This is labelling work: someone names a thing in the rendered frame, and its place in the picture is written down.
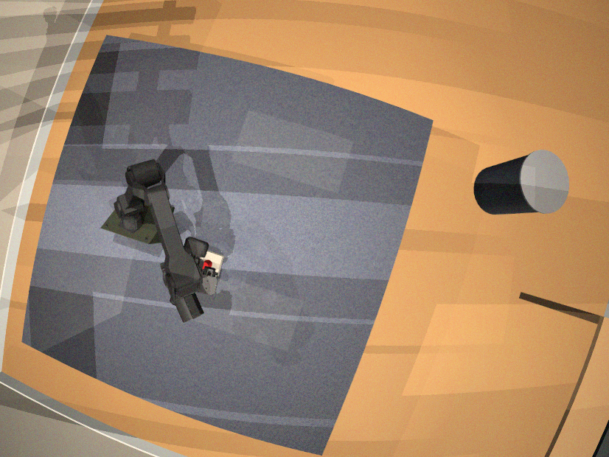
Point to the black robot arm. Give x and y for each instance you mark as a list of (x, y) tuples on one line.
[(181, 274)]

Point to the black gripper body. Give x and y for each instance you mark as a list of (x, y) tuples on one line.
[(196, 247)]

